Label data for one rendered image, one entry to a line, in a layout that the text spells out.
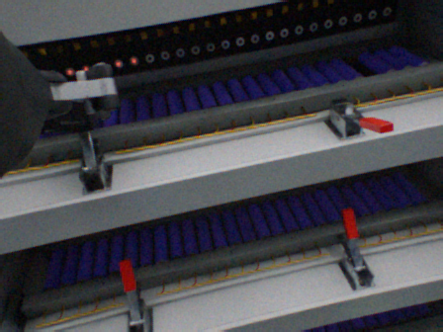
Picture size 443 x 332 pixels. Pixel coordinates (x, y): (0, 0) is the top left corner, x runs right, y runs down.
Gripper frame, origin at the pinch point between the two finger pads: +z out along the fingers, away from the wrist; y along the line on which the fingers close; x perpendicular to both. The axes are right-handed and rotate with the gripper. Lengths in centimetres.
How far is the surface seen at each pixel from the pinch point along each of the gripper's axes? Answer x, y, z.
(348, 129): -7.0, 26.8, 2.7
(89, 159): -4.5, 0.0, 2.1
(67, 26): 7.2, 1.8, -0.7
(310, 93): -2.4, 24.8, 6.4
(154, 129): -2.9, 6.4, 6.6
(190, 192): -9.8, 8.9, 1.9
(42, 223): -9.7, -5.7, 1.9
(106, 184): -7.2, 1.0, 1.9
